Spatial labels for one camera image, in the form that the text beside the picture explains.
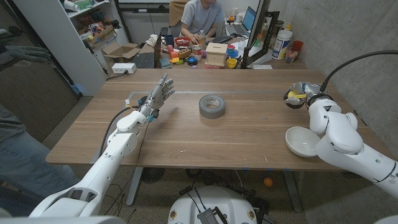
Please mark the person's right gloved hand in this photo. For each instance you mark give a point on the person's right gloved hand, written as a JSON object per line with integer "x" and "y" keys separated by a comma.
{"x": 26, "y": 53}

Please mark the person's left gloved hand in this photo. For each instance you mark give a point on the person's left gloved hand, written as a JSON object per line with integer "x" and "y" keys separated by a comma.
{"x": 5, "y": 38}

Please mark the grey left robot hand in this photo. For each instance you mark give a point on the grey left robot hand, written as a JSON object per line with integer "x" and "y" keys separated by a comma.
{"x": 157, "y": 96}

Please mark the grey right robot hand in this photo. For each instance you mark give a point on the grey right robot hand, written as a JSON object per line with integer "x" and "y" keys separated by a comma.
{"x": 308, "y": 90}

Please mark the yellow button with black base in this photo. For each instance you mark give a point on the yellow button with black base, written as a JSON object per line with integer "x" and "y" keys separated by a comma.
{"x": 292, "y": 94}

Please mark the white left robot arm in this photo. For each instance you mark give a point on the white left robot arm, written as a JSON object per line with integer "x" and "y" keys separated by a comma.
{"x": 119, "y": 146}

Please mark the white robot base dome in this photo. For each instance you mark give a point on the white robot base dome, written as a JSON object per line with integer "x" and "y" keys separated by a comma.
{"x": 214, "y": 199}

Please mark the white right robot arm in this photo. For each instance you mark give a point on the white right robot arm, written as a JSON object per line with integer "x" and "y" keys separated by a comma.
{"x": 342, "y": 137}

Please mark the white bowl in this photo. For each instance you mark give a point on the white bowl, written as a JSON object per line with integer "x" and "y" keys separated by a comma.
{"x": 300, "y": 141}

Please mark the red bowl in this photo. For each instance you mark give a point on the red bowl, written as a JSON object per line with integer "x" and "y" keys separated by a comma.
{"x": 182, "y": 41}

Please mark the clear glass with items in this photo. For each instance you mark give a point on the clear glass with items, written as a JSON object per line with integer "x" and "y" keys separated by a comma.
{"x": 291, "y": 56}

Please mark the black laptop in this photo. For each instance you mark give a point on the black laptop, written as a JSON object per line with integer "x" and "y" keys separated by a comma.
{"x": 144, "y": 60}

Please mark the white shelf unit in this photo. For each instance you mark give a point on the white shelf unit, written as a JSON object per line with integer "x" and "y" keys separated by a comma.
{"x": 68, "y": 56}

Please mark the white power strip box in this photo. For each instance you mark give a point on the white power strip box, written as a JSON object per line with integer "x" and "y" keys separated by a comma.
{"x": 123, "y": 68}

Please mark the red cup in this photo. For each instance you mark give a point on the red cup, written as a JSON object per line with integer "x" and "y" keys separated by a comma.
{"x": 298, "y": 45}

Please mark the white paper sheet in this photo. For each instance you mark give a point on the white paper sheet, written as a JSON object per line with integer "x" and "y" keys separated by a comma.
{"x": 262, "y": 67}

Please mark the brown toy brick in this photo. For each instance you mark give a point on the brown toy brick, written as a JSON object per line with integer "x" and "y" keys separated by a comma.
{"x": 184, "y": 53}

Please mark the white canister with label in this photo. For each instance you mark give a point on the white canister with label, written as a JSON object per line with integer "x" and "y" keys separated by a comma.
{"x": 281, "y": 45}

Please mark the white cloth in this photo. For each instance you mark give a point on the white cloth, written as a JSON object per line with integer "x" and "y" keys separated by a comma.
{"x": 152, "y": 40}

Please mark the dark blue mug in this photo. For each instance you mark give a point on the dark blue mug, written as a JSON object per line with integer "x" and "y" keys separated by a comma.
{"x": 169, "y": 40}

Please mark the open cardboard box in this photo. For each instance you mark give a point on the open cardboard box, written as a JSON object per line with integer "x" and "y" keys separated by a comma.
{"x": 119, "y": 51}

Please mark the food can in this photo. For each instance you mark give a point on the food can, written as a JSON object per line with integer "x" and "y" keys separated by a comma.
{"x": 197, "y": 52}

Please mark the clear plastic bottle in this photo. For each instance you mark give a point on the clear plastic bottle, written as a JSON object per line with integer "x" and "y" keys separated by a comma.
{"x": 202, "y": 40}

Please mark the wooden box with slot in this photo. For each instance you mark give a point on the wooden box with slot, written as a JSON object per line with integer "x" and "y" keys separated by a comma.
{"x": 216, "y": 54}

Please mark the black monitor on stand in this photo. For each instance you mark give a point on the black monitor on stand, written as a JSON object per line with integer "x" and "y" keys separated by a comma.
{"x": 258, "y": 31}

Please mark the cardboard box with toys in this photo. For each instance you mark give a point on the cardboard box with toys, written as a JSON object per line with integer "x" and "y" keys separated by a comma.
{"x": 102, "y": 36}

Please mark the black floor fan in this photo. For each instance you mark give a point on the black floor fan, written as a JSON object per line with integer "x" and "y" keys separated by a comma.
{"x": 152, "y": 175}

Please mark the yellow cup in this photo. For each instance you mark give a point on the yellow cup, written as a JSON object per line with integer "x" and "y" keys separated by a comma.
{"x": 231, "y": 63}

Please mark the brown chair back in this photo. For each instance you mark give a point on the brown chair back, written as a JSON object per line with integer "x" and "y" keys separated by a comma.
{"x": 175, "y": 12}

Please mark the black keyboard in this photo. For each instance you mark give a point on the black keyboard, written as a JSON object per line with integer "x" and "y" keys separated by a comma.
{"x": 221, "y": 39}

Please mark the seated person in grey shirt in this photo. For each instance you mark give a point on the seated person in grey shirt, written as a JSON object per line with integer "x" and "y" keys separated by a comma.
{"x": 200, "y": 17}

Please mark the silver laptop with blue screen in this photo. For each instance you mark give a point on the silver laptop with blue screen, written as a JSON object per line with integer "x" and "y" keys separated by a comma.
{"x": 245, "y": 23}

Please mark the grey table leg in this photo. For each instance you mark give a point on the grey table leg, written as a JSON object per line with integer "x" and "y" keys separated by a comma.
{"x": 134, "y": 186}
{"x": 293, "y": 193}

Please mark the orange ball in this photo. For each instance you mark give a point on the orange ball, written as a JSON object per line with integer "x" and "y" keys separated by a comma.
{"x": 268, "y": 182}

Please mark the standing person in jeans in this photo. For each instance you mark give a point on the standing person in jeans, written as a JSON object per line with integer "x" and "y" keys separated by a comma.
{"x": 21, "y": 165}

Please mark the black ribbed module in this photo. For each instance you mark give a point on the black ribbed module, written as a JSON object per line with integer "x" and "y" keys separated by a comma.
{"x": 208, "y": 217}

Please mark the grey duct tape roll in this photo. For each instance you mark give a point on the grey duct tape roll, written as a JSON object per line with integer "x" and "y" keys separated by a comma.
{"x": 205, "y": 112}

